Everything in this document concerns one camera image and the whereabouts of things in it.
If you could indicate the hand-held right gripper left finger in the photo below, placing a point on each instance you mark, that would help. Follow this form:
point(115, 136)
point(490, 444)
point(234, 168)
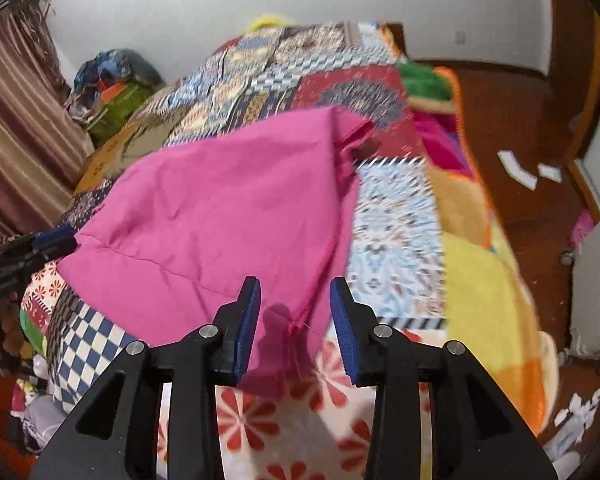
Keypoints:
point(246, 332)

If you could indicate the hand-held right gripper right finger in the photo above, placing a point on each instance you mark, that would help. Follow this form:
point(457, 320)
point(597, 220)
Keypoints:
point(341, 332)

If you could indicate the pink plastic item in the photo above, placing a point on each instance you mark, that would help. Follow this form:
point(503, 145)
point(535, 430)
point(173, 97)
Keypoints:
point(582, 227)

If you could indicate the multicolour fleece blanket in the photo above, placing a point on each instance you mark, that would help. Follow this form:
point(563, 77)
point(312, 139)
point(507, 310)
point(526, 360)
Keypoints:
point(480, 300)

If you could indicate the heap of torn paper scraps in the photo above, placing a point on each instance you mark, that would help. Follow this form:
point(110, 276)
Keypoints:
point(577, 420)

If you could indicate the white paper piece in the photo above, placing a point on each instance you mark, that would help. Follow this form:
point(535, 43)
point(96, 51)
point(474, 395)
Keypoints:
point(550, 172)
point(517, 170)

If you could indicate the patchwork printed blanket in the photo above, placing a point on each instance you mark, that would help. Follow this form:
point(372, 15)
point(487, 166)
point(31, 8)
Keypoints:
point(395, 240)

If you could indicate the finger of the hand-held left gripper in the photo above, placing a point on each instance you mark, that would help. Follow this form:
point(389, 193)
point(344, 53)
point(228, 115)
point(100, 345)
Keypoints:
point(55, 237)

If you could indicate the yellow fluffy toy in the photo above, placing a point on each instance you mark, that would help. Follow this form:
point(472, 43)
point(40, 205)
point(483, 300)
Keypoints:
point(267, 22)

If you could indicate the pink pants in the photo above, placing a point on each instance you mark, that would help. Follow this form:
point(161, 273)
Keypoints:
point(220, 200)

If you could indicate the orange box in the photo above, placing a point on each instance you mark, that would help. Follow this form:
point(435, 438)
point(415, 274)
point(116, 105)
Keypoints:
point(112, 92)

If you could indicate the blue grey bag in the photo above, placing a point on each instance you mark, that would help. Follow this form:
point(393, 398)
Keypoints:
point(102, 65)

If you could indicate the striped brown curtain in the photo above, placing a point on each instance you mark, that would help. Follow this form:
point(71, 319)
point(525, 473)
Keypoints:
point(15, 110)

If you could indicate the wooden door frame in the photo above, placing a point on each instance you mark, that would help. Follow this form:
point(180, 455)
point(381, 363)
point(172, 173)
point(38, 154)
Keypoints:
point(587, 110)

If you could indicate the green bag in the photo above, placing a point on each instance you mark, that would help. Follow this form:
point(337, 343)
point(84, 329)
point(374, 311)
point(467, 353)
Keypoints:
point(117, 110)

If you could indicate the white wall socket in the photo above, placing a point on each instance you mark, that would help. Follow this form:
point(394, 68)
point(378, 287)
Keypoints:
point(460, 36)

